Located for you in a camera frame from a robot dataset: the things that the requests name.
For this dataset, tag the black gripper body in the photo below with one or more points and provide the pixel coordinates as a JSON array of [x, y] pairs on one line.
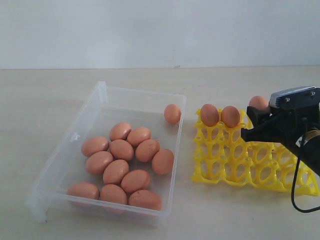
[[295, 124]]

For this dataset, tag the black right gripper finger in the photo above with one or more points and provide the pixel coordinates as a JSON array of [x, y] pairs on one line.
[[260, 118]]

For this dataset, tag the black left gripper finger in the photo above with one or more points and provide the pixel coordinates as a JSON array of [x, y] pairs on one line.
[[266, 132]]

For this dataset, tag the brown egg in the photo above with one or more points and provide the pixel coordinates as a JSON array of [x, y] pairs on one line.
[[121, 149], [145, 199], [135, 180], [230, 115], [146, 150], [97, 163], [114, 194], [94, 145], [138, 135], [115, 172], [84, 190], [209, 115], [172, 114], [163, 161], [120, 131], [260, 103]]

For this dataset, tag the clear plastic bin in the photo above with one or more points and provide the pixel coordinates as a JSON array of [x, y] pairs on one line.
[[105, 107]]

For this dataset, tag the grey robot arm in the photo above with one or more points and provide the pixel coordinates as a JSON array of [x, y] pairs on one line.
[[309, 157]]

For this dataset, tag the yellow plastic egg tray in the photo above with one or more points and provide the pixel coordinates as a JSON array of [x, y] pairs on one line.
[[221, 155]]

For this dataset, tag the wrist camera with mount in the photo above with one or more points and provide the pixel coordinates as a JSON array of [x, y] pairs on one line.
[[295, 98]]

